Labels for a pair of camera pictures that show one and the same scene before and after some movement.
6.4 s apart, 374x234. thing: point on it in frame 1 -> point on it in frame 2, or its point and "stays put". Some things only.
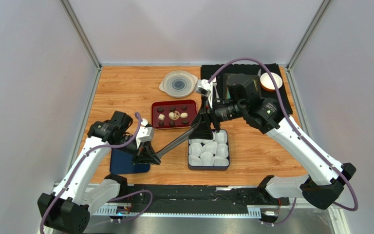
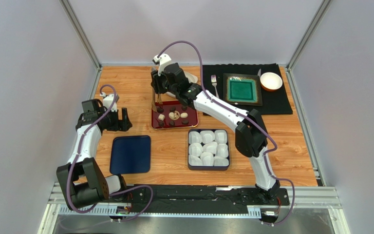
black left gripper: (145, 155) -> (123, 125)
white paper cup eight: (222, 150) stays put
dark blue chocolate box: (210, 154) stays put
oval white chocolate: (184, 115) stays put
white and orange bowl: (267, 83) stays put
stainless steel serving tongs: (179, 139) -> (153, 69)
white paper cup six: (195, 161) stays put
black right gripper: (209, 118) -> (156, 82)
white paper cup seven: (207, 158) stays put
